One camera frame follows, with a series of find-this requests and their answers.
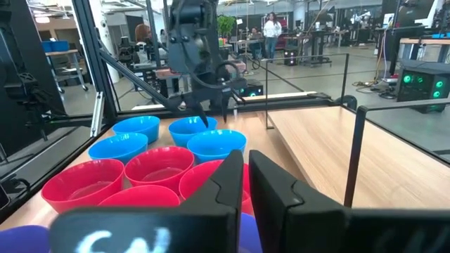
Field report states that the wooden desk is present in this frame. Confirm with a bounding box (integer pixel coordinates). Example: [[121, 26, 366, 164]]
[[399, 37, 450, 64]]

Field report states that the person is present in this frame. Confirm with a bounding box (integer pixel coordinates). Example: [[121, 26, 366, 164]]
[[134, 23, 169, 65], [247, 27, 265, 60], [262, 11, 283, 60]]

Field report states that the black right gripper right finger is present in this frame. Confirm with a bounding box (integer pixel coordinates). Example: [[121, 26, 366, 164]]
[[248, 149, 450, 253]]

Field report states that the green leafy plant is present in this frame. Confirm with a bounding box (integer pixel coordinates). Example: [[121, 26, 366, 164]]
[[217, 14, 237, 39]]

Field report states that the wooden top metal cart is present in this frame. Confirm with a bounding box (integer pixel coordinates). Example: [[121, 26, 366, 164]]
[[44, 48, 89, 94]]

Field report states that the red plastic mini bowl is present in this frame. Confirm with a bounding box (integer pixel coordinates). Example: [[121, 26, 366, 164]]
[[124, 145, 195, 194], [41, 158, 126, 214], [98, 184, 181, 208], [178, 160, 255, 216]]

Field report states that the black panel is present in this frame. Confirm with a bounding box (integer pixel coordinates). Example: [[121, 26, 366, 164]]
[[0, 0, 68, 157]]

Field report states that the blue storage bin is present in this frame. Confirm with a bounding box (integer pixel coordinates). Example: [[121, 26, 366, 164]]
[[41, 40, 70, 53]]

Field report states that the black standing desk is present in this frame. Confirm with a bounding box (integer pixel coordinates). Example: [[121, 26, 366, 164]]
[[304, 30, 333, 67]]

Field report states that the blue plastic mini bowl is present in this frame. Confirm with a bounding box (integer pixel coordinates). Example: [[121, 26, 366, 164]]
[[167, 115, 219, 148], [111, 115, 162, 145], [186, 129, 248, 164], [87, 132, 149, 165]]

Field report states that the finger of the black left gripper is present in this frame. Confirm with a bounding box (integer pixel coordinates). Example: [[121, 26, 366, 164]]
[[182, 95, 210, 129], [220, 96, 232, 124]]

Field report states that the black clamp hook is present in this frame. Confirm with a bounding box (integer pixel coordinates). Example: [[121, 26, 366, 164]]
[[335, 93, 359, 112]]

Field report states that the silver metal bracket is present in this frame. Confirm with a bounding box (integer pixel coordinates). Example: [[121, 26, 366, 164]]
[[90, 91, 105, 138]]

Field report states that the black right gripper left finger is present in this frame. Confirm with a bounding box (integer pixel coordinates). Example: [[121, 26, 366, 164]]
[[49, 150, 245, 253]]

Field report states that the purple plastic mini bowl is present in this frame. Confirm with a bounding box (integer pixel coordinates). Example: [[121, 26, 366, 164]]
[[0, 224, 51, 253], [238, 212, 264, 253]]

